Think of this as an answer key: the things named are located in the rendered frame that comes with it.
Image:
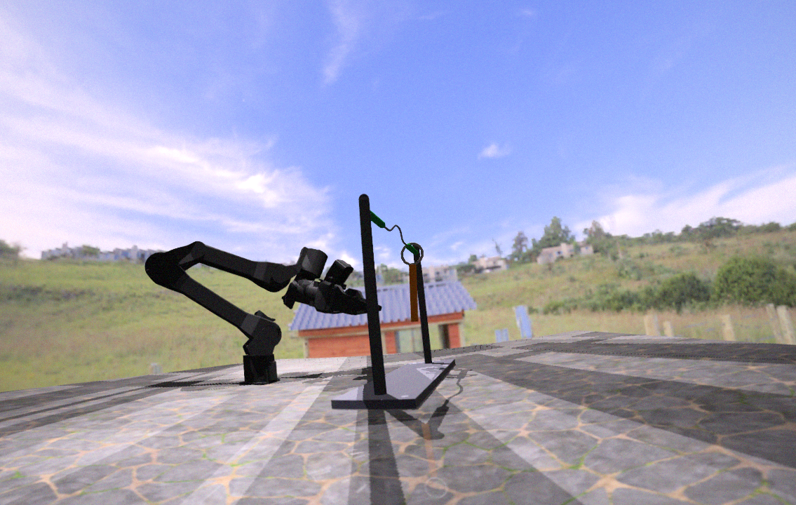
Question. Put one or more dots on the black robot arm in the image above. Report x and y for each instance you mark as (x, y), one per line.
(167, 269)

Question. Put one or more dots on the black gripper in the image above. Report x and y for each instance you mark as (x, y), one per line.
(330, 298)

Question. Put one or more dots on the orange bar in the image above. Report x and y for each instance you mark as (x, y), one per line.
(413, 282)

